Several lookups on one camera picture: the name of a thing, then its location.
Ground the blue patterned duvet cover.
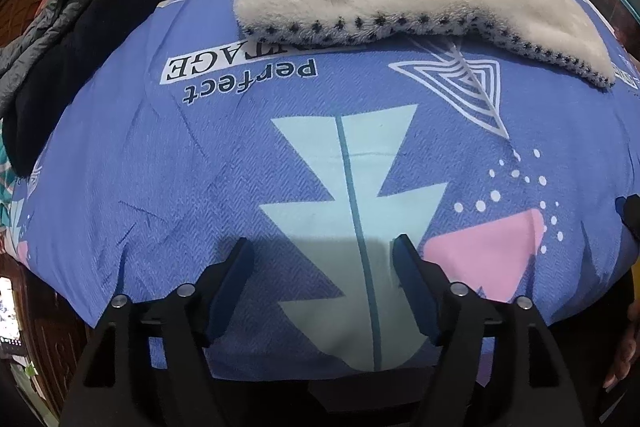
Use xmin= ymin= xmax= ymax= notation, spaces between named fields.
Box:
xmin=6 ymin=0 xmax=639 ymax=381

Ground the teal white patterned sheet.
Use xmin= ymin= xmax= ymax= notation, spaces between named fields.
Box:
xmin=0 ymin=144 xmax=16 ymax=229

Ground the folded dark navy garment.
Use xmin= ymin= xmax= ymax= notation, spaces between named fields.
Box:
xmin=2 ymin=0 xmax=164 ymax=178

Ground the bright phone screen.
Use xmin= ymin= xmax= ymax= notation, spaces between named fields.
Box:
xmin=0 ymin=277 xmax=21 ymax=345

